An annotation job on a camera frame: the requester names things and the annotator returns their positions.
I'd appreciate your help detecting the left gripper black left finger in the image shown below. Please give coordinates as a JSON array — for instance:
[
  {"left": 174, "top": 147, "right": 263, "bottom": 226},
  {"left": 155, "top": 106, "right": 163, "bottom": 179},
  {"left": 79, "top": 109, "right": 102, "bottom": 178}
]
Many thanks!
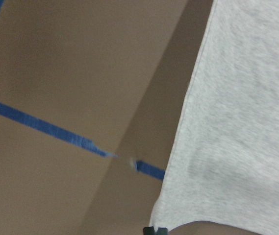
[{"left": 143, "top": 227, "right": 154, "bottom": 235}]

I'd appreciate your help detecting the grey cartoon print t-shirt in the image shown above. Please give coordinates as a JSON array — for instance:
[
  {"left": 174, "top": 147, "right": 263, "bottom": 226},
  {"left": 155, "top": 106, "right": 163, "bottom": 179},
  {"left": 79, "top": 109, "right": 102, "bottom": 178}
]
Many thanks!
[{"left": 150, "top": 0, "right": 279, "bottom": 235}]

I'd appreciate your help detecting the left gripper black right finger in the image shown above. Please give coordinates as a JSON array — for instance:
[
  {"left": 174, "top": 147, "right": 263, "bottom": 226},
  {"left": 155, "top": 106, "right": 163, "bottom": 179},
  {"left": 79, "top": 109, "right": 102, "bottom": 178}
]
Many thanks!
[{"left": 156, "top": 228, "right": 168, "bottom": 235}]

